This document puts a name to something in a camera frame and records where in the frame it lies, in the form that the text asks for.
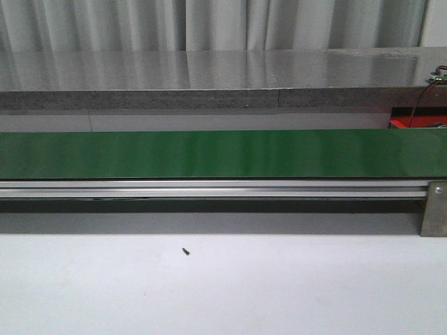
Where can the green conveyor belt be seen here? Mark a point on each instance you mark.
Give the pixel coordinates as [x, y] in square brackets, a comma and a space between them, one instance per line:
[343, 153]

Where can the grey stone counter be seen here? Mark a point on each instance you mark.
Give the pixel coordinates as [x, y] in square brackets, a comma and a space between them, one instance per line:
[214, 90]

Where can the red plastic bin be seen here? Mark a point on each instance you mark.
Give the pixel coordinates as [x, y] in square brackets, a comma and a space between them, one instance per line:
[423, 117]

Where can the small green circuit board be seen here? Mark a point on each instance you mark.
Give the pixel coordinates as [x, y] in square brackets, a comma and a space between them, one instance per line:
[438, 77]

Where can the white pleated curtain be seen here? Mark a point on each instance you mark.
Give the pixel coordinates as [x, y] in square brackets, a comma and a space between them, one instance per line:
[55, 26]

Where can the aluminium conveyor frame rail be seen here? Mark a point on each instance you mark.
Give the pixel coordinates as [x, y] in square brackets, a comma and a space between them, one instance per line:
[212, 188]

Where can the steel conveyor support bracket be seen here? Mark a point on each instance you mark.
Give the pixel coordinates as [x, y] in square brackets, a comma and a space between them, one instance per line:
[434, 218]

